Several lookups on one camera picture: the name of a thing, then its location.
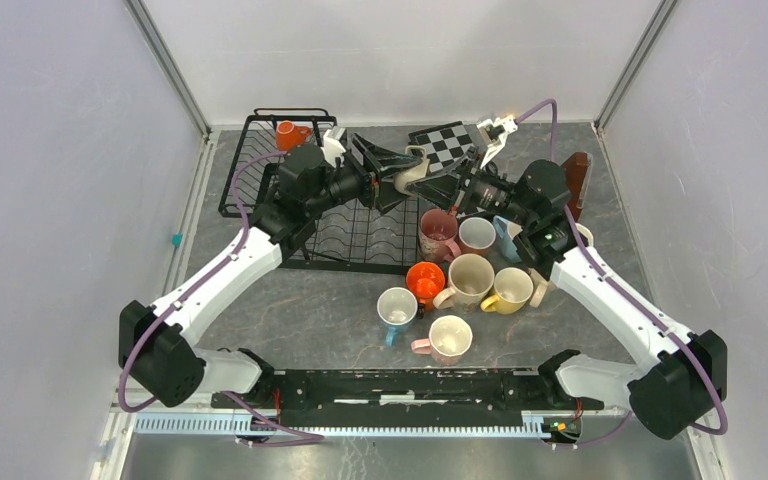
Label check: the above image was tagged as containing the black wire basket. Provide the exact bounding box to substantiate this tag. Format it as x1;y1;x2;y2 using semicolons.
218;107;338;218

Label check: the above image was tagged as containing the orange mug in basket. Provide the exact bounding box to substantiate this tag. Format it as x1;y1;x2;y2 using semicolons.
275;120;312;151

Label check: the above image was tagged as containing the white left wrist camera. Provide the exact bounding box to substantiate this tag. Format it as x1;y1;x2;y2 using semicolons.
321;127;346;167

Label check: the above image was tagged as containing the orange cup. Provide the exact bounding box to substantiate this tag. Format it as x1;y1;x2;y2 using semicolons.
406;261;446;312

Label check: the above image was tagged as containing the yellow cup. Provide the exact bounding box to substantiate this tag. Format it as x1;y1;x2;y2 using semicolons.
480;267;534;315

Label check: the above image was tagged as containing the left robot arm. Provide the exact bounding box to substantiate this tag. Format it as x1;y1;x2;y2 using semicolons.
117;137;428;413

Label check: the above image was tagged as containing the yellow mug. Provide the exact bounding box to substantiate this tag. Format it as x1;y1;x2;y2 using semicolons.
576;223;595;247

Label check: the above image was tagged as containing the cream mug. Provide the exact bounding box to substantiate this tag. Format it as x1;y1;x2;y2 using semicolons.
433;254;495;313

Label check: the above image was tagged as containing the blue cup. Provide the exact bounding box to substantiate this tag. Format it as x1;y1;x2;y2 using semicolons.
376;287;419;347

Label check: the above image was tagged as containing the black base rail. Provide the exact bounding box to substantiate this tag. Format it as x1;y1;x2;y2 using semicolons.
240;368;604;428

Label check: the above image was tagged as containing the black dish rack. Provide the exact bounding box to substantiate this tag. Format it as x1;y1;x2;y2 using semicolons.
281;199;422;275

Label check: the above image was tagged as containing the black white chessboard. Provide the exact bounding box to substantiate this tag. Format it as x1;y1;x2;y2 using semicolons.
408;121;475;173

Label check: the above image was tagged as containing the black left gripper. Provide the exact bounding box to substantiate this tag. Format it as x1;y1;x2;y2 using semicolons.
306;134;423;217

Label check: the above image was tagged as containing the tan tall cup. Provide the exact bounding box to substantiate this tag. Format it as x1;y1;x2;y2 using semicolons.
528;269;557;307

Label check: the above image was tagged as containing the salmon pink mug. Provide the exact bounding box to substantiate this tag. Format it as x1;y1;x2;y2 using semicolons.
458;217;496;256

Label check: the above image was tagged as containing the pale pink mug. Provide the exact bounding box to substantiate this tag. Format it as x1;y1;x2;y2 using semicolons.
411;315;473;366

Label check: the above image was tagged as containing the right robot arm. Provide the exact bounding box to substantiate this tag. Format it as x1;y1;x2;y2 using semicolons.
405;152;728;440

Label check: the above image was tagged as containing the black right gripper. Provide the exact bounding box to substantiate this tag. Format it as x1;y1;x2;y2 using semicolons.
407;146;535;228

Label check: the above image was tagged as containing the light blue mug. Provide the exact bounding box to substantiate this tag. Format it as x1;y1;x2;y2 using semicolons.
492;216;523;264

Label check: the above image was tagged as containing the brown wedge object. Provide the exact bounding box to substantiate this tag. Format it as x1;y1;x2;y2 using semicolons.
561;152;592;221

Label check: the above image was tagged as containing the beige mug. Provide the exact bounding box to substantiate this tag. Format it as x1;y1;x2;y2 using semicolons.
393;145;430;196

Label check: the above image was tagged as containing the pink floral mug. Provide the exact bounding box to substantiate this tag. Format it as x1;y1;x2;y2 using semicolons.
418;208;462;263

